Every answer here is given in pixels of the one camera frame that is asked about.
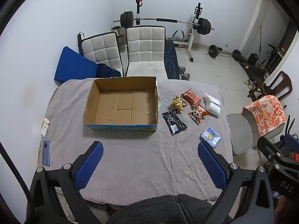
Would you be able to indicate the long barbell with black plates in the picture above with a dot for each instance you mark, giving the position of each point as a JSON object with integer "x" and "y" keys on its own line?
{"x": 163, "y": 20}

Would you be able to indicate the dark grey fleece garment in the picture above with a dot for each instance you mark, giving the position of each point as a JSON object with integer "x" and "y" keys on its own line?
{"x": 163, "y": 210}

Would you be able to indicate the white pillow packet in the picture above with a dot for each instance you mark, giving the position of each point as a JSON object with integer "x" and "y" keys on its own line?
{"x": 213, "y": 105}

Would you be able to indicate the grey office chair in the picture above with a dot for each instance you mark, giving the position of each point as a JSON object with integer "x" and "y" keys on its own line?
{"x": 243, "y": 130}

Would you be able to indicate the small black speaker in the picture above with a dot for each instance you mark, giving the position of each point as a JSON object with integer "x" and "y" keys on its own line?
{"x": 252, "y": 59}

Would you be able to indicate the blue foam mat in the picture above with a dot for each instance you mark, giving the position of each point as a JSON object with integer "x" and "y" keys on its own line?
{"x": 74, "y": 66}

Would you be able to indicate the small white box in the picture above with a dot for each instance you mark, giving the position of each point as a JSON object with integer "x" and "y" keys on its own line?
{"x": 45, "y": 127}

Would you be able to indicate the red snack packet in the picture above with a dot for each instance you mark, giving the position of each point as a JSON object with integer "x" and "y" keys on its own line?
{"x": 192, "y": 97}

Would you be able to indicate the cardboard box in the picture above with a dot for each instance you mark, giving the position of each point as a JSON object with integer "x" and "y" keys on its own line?
{"x": 121, "y": 105}

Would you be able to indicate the yellow snack packet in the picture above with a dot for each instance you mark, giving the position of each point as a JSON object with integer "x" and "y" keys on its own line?
{"x": 179, "y": 102}

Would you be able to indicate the blue smartphone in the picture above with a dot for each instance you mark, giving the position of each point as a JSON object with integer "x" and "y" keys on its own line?
{"x": 46, "y": 153}

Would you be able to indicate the orange patterned towel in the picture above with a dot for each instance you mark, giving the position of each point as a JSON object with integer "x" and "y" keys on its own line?
{"x": 266, "y": 112}

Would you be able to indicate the grey tablecloth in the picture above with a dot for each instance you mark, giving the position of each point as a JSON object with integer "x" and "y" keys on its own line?
{"x": 144, "y": 158}

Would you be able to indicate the black exercise machine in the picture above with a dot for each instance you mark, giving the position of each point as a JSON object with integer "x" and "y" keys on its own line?
{"x": 272, "y": 56}

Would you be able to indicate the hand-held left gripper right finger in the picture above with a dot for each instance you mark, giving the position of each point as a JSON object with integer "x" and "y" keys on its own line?
{"x": 211, "y": 165}

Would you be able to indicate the brown wooden chair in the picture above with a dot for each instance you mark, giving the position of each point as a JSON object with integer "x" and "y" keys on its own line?
{"x": 283, "y": 84}

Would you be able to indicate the orange panda snack packet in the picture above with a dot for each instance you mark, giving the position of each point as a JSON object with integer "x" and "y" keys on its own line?
{"x": 198, "y": 114}

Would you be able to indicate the short barbell with black plates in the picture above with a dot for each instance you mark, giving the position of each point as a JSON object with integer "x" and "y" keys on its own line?
{"x": 224, "y": 53}

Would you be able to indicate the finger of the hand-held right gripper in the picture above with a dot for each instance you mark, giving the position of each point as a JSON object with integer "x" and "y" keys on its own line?
{"x": 268, "y": 149}
{"x": 291, "y": 140}

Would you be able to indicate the metal dumbbell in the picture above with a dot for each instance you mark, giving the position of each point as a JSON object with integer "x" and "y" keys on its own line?
{"x": 185, "y": 76}
{"x": 182, "y": 69}

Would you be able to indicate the white padded chair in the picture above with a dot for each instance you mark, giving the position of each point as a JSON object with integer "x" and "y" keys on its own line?
{"x": 100, "y": 49}
{"x": 144, "y": 51}

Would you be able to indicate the black weight bench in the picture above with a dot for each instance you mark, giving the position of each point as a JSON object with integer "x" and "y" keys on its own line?
{"x": 171, "y": 60}

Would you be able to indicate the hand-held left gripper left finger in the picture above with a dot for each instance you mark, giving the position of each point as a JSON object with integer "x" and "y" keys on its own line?
{"x": 90, "y": 165}

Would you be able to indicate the white barbell rack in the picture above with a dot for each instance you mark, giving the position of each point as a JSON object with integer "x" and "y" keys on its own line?
{"x": 195, "y": 28}

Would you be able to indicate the dark blue cloth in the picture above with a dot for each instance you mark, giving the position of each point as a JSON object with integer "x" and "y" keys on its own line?
{"x": 107, "y": 71}

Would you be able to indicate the black snack packet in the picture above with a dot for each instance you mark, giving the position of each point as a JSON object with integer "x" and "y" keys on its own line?
{"x": 174, "y": 122}

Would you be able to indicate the blue star packet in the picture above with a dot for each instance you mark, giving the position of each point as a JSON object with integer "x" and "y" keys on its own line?
{"x": 211, "y": 137}

